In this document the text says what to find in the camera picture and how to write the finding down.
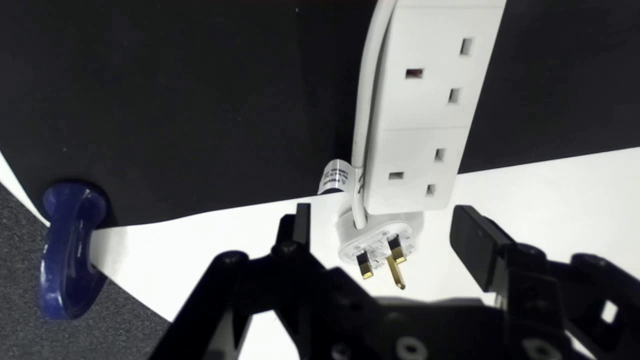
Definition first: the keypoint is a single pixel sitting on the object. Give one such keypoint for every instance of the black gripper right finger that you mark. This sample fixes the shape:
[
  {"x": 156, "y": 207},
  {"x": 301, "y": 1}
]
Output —
[{"x": 477, "y": 251}]

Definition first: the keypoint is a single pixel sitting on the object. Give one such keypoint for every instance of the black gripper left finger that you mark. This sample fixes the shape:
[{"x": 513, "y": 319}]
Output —
[{"x": 292, "y": 233}]

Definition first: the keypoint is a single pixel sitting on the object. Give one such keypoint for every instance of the black mat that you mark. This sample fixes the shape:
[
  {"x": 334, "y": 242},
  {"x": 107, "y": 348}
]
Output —
[{"x": 167, "y": 101}]

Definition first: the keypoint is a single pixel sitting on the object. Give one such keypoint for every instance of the blue clamp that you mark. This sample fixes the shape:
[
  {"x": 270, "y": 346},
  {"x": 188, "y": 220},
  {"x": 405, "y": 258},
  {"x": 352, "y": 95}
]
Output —
[{"x": 67, "y": 247}]

